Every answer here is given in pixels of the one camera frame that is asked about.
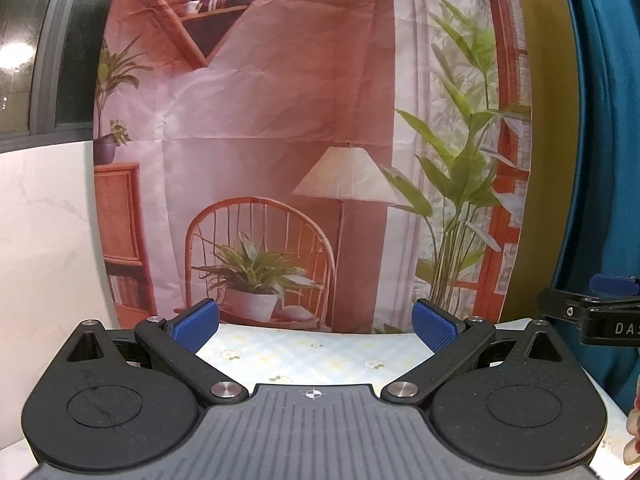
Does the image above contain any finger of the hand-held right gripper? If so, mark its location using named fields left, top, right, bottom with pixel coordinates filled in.
left=537, top=286, right=590, bottom=322
left=589, top=273, right=640, bottom=298

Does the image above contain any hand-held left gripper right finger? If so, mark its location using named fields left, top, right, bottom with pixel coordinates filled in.
left=381, top=298, right=569, bottom=407

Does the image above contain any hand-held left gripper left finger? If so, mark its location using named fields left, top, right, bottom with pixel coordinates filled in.
left=65, top=298, right=249, bottom=407

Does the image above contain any person's right hand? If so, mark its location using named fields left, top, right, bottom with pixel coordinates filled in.
left=626, top=385, right=640, bottom=461

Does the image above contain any floral tablecloth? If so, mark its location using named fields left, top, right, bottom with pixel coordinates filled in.
left=194, top=316, right=640, bottom=480

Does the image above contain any teal curtain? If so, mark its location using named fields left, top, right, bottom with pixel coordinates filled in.
left=552, top=0, right=640, bottom=418

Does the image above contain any white marble panel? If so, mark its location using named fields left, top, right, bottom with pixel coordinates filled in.
left=0, top=140, right=118, bottom=453

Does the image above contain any printed backdrop cloth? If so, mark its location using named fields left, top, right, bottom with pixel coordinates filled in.
left=92, top=0, right=533, bottom=336

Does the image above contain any grey window frame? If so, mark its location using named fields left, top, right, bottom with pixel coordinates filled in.
left=0, top=0, right=126, bottom=153

